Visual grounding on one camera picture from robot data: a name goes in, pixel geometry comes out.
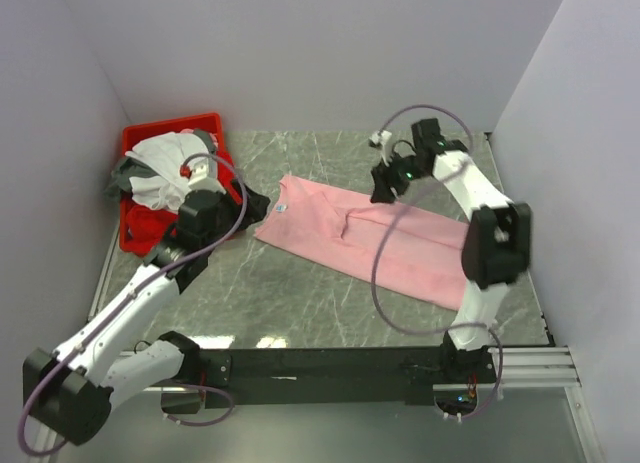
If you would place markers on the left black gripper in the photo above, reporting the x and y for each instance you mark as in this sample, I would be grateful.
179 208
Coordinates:
255 209

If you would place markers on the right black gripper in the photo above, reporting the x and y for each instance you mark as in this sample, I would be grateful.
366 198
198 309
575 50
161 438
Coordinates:
383 179

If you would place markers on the pink t-shirt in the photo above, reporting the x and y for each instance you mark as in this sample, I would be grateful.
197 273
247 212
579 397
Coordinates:
344 231

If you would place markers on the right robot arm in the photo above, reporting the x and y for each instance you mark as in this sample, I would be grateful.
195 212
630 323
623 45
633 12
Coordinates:
497 245

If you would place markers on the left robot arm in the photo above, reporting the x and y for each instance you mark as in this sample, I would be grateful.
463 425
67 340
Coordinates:
74 388

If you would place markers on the white t-shirt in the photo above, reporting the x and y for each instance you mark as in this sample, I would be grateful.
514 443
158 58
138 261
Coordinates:
164 155

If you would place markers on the red plastic bin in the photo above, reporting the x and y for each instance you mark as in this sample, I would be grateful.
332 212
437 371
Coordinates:
209 122

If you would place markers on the grey t-shirt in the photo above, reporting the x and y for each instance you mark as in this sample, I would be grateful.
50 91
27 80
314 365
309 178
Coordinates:
118 183

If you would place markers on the black base beam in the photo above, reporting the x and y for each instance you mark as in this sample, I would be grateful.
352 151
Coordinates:
337 375

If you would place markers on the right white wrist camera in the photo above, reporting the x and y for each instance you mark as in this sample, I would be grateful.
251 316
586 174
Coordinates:
381 141

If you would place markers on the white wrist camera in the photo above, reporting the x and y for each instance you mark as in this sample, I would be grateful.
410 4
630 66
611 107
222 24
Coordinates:
203 176
381 141

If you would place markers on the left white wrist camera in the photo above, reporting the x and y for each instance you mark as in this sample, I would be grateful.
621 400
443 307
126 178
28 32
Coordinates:
203 176

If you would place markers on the aluminium frame rail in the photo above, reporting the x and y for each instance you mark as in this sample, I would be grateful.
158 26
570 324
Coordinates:
526 367

